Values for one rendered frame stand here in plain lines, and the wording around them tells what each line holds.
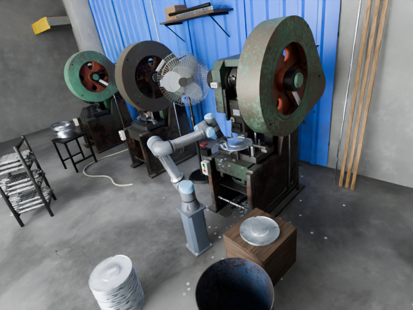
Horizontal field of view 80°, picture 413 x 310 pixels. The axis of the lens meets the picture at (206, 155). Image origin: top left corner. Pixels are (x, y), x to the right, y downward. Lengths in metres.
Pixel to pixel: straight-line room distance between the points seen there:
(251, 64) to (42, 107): 7.06
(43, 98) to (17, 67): 0.88
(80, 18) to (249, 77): 5.56
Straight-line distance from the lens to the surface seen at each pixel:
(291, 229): 1.99
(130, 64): 3.04
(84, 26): 6.81
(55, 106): 8.22
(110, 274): 1.98
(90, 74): 4.71
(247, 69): 1.65
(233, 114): 2.23
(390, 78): 2.95
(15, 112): 8.06
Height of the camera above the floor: 1.72
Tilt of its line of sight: 26 degrees down
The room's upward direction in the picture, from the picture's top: 9 degrees counter-clockwise
